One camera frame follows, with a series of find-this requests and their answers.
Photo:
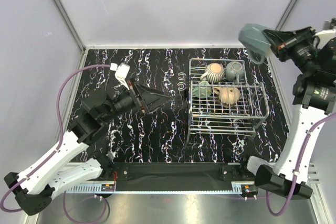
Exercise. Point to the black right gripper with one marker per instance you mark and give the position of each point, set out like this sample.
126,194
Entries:
291,39

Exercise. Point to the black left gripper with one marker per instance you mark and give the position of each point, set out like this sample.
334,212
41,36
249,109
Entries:
136,89

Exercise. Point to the teal faceted ceramic mug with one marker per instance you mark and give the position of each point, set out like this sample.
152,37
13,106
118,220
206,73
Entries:
257,45

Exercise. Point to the grey-blue speckled ceramic mug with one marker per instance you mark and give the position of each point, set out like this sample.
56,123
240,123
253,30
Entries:
234,72

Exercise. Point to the mint green cup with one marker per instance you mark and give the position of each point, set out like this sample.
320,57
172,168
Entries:
202,90

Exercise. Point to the white ribbed ceramic mug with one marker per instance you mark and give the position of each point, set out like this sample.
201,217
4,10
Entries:
213,73

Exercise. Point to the tan glazed ceramic mug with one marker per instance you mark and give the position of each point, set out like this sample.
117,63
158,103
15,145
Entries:
228,96

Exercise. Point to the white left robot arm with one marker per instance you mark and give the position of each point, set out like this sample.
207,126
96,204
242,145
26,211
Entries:
35,187

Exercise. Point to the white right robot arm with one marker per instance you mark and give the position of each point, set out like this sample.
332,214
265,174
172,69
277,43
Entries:
314,100

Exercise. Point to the black marble pattern mat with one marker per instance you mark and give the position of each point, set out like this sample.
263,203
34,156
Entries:
162,136

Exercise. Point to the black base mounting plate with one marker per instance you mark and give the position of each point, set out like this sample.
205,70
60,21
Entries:
169,177

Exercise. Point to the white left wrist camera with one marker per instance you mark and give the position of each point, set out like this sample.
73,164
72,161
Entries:
121,72

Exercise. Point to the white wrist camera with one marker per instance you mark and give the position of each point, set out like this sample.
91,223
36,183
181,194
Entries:
328,28
121,72

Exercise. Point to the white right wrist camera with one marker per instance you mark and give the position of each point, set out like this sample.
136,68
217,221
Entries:
328,28

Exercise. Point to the silver wire dish rack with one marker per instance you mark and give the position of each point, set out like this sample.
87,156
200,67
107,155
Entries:
209,117

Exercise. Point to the aluminium frame post left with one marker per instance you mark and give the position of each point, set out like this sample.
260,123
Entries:
69,24

